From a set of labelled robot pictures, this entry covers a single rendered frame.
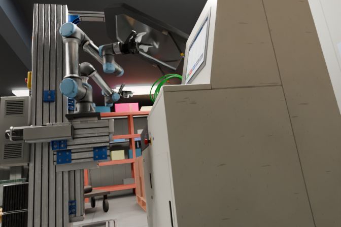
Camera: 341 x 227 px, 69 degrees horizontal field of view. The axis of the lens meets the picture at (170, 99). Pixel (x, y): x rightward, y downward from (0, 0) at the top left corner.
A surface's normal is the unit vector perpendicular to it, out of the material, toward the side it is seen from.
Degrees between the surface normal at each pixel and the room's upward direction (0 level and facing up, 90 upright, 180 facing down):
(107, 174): 90
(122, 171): 90
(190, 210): 90
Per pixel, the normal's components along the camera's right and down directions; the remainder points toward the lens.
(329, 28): -0.97, 0.04
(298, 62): 0.18, -0.26
